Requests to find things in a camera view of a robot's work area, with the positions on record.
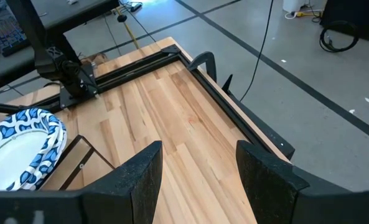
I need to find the thin black hanging cable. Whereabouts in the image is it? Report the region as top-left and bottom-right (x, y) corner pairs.
(239, 0), (275, 103)

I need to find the yellow power strip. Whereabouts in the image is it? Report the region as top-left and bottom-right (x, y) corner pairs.
(284, 10), (324, 19)

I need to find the grey desk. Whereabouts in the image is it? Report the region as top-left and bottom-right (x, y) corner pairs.
(0, 0), (121, 94)

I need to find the black box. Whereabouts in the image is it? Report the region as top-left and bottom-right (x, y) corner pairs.
(320, 0), (369, 45)

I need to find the coiled black cable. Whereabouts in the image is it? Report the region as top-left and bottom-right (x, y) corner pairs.
(319, 20), (360, 54)

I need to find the large black table clamp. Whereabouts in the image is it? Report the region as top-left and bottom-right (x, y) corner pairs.
(187, 51), (218, 82)

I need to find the black keyboard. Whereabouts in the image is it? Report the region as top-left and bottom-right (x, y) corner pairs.
(0, 19), (28, 58)

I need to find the wooden shelf with black frame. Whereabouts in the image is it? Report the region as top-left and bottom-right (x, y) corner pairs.
(39, 133), (116, 191)

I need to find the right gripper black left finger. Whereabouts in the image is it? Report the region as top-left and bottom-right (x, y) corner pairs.
(0, 140), (164, 224)

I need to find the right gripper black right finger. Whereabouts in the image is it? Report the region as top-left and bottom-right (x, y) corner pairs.
(235, 139), (369, 224)

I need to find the black table edge frame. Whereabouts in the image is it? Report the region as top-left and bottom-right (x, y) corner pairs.
(0, 43), (296, 161)

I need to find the black power strip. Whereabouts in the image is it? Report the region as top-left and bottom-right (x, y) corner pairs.
(128, 1), (144, 13)

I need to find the small black table clamp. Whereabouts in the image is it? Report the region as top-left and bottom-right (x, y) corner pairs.
(221, 73), (235, 94)

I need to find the blue patterned paper plate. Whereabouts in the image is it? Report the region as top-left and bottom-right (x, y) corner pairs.
(14, 119), (68, 191)
(0, 107), (62, 191)

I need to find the yellow floor cable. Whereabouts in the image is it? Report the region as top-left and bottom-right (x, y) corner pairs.
(114, 6), (141, 50)

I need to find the white container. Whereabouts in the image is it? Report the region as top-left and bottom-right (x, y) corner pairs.
(282, 0), (311, 13)

